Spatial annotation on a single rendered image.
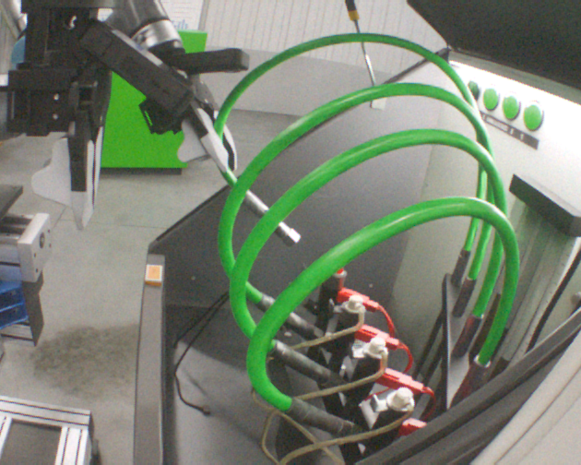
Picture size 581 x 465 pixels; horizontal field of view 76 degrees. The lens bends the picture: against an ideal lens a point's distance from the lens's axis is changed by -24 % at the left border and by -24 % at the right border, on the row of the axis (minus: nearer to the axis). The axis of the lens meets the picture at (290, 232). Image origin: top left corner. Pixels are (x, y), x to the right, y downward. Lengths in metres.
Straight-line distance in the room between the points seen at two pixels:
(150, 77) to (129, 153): 3.61
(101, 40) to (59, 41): 0.04
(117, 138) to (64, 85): 3.57
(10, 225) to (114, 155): 3.02
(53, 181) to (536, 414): 0.41
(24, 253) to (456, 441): 0.79
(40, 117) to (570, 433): 0.44
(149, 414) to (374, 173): 0.62
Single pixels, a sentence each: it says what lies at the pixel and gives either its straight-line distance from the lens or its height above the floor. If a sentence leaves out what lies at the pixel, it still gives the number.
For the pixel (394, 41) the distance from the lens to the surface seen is 0.58.
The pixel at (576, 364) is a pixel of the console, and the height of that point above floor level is 1.27.
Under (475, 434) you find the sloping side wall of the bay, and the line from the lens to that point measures 0.34.
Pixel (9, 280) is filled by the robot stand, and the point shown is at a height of 0.90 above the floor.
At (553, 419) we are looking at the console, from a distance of 0.32.
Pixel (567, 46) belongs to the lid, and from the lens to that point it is 0.63.
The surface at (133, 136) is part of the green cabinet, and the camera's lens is 3.92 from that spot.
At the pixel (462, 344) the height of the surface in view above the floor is 1.12.
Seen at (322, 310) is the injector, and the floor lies 1.06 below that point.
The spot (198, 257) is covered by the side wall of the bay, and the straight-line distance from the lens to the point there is 0.93.
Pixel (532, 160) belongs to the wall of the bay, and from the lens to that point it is 0.70.
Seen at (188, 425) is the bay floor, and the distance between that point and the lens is 0.74.
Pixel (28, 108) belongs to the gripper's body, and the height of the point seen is 1.34.
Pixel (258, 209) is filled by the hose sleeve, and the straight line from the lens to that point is 0.63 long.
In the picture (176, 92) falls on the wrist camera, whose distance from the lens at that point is 0.36.
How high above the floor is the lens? 1.41
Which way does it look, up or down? 25 degrees down
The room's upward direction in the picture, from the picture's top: 11 degrees clockwise
